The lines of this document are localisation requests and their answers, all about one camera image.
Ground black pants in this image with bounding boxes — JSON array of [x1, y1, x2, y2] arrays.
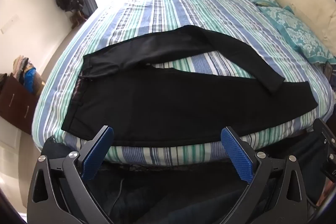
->
[[62, 25, 318, 148]]

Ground person's dark clothing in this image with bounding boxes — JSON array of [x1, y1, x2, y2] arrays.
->
[[42, 132, 336, 224]]

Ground brown dresser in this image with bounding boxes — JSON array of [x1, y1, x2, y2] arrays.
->
[[0, 73, 44, 135]]

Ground stack of folded clothes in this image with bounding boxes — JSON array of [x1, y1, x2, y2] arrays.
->
[[12, 55, 44, 94]]

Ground striped bed sheet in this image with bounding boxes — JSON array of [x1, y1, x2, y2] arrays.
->
[[31, 0, 336, 168]]

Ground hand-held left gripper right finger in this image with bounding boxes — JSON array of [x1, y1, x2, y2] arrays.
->
[[220, 126, 309, 224]]

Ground large teal patterned pillow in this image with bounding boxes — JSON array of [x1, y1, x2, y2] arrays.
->
[[259, 6, 336, 65]]

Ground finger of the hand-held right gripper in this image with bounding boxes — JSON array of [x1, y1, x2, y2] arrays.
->
[[314, 118, 336, 152]]

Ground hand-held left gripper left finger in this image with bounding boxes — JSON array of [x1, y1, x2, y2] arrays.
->
[[27, 125, 114, 224]]

